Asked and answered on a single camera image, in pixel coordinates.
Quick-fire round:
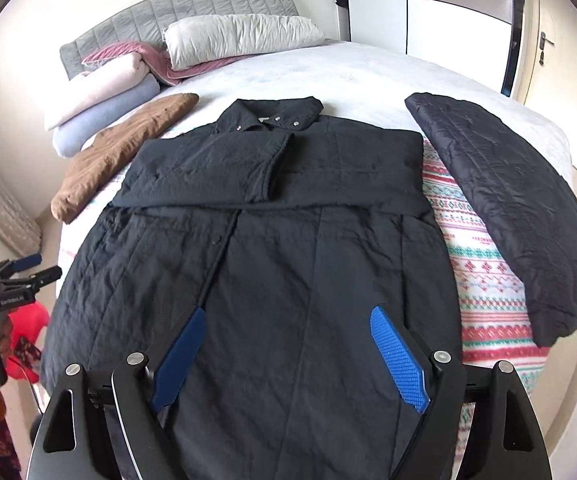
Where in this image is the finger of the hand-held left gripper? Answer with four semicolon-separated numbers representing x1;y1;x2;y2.
0;266;63;292
0;254;43;273

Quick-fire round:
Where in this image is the white wardrobe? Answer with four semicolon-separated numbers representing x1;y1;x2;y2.
343;0;519;96

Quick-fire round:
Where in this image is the dark quilted jacket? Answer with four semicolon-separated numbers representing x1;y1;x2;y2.
404;91;577;348

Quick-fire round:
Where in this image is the folded blue-grey blanket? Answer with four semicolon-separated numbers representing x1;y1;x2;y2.
52;80;162;158

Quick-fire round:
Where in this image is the red plastic stool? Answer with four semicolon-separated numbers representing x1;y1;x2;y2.
3;305;52;381

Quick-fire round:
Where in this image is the beige patterned curtain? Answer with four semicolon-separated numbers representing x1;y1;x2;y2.
0;140;43;261

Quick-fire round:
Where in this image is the printed patterned blanket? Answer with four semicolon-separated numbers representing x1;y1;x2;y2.
61;125;551;480

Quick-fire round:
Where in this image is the black jacket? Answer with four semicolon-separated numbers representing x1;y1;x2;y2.
41;95;469;480

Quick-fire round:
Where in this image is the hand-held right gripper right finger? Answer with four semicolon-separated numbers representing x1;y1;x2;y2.
369;306;551;480

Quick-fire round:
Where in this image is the cream door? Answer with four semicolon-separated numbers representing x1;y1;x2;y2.
513;0;577;116

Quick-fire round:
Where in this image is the brown jacket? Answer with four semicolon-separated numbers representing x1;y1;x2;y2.
50;92;200;225

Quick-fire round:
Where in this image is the grey padded headboard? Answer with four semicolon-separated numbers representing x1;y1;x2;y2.
59;0;301;81

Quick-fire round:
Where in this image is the bed with white sheet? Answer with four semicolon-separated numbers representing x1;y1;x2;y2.
158;37;576;181

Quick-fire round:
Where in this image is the folded pink blanket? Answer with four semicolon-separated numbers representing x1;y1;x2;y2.
43;52;162;132

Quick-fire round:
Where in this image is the white pillow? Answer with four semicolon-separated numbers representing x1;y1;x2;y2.
162;14;326;72

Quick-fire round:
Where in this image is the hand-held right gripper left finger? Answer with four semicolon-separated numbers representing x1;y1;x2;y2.
28;306;207;480

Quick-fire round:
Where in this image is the mauve velvet blanket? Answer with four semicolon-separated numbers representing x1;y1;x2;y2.
81;41;249;87

